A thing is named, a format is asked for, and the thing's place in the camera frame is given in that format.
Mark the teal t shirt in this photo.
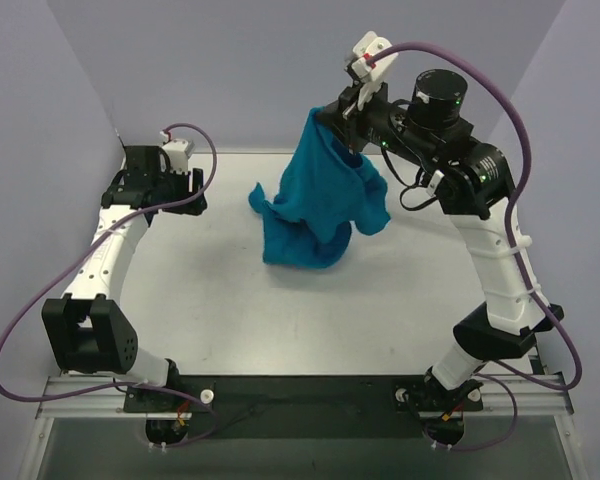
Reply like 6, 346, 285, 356
248, 107, 390, 269

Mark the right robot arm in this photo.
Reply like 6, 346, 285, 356
317, 69, 564, 408

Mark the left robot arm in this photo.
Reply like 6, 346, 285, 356
42, 139, 207, 411

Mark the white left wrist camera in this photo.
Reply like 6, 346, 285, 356
160, 131, 195, 175

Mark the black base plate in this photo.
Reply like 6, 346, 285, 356
123, 375, 483, 440

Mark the aluminium mounting rail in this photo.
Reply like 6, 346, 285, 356
37, 373, 574, 419

